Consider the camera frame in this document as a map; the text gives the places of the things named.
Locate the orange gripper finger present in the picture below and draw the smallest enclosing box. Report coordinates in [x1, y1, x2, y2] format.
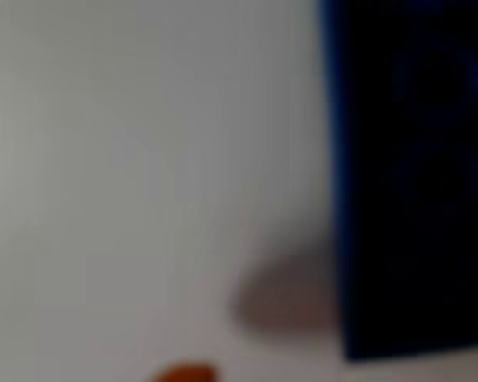
[149, 361, 218, 382]

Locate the small blue block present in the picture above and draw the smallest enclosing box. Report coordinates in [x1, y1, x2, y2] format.
[316, 0, 478, 364]

